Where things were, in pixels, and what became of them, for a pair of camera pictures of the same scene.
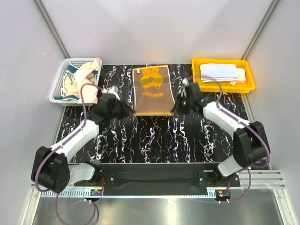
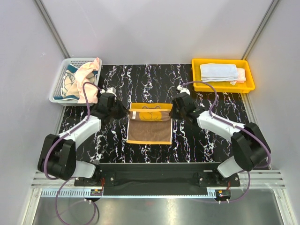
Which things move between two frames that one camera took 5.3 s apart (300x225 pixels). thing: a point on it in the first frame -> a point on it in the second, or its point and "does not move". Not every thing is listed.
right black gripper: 177,108 -> 172,113
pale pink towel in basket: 90,92 does not move
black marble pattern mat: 189,137 does not move
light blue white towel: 218,72 does not move
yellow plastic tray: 246,87 does not move
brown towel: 153,94 -> 149,123
